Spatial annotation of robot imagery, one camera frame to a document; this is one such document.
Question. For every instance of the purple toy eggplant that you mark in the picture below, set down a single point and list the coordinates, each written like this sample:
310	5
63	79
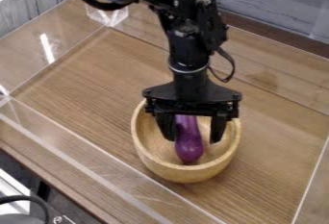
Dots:
189	144

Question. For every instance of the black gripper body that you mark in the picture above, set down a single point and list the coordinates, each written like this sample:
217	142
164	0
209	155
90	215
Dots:
193	94

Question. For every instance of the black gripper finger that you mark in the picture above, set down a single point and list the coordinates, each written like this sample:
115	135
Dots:
166	123
218	126

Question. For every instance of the clear acrylic corner bracket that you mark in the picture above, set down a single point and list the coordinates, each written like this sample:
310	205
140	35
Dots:
107	18

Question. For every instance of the clear acrylic enclosure walls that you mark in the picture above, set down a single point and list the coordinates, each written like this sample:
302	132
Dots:
75	75

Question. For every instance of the oval wooden bowl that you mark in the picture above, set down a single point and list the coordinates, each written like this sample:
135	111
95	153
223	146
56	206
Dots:
156	151

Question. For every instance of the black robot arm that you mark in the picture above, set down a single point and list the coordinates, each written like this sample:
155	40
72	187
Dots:
195	32

